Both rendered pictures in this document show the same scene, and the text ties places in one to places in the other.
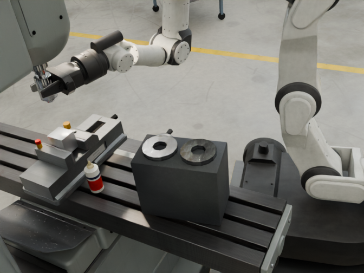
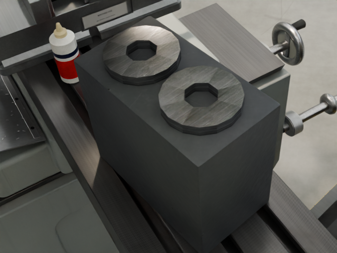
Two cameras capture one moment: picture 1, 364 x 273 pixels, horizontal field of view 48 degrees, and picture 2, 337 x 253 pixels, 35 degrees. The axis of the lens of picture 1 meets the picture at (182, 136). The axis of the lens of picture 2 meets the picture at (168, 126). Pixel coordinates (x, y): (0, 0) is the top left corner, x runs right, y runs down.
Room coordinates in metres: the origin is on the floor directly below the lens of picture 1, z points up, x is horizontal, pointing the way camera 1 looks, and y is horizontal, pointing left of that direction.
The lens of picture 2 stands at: (0.43, -0.21, 1.51)
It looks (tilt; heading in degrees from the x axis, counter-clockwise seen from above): 49 degrees down; 33
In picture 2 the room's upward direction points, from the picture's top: 7 degrees counter-clockwise
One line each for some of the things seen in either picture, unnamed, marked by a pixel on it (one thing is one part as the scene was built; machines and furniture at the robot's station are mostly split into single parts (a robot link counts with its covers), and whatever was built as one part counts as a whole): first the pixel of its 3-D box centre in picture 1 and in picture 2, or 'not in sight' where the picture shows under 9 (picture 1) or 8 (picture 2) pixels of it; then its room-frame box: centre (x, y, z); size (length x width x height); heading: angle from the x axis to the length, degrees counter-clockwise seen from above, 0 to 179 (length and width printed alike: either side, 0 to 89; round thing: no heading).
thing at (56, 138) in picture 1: (63, 141); not in sight; (1.00, 0.36, 1.03); 0.06 x 0.05 x 0.06; 56
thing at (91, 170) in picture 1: (93, 175); (65, 50); (0.89, 0.27, 0.97); 0.04 x 0.04 x 0.11
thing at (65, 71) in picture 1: (74, 73); not in sight; (1.06, 0.28, 1.22); 0.13 x 0.12 x 0.10; 41
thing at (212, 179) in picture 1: (182, 177); (175, 130); (0.79, 0.01, 1.02); 0.22 x 0.12 x 0.20; 69
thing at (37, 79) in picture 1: (42, 77); not in sight; (1.00, 0.35, 1.25); 0.05 x 0.05 x 0.01
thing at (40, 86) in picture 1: (46, 88); not in sight; (1.00, 0.35, 1.22); 0.05 x 0.05 x 0.06
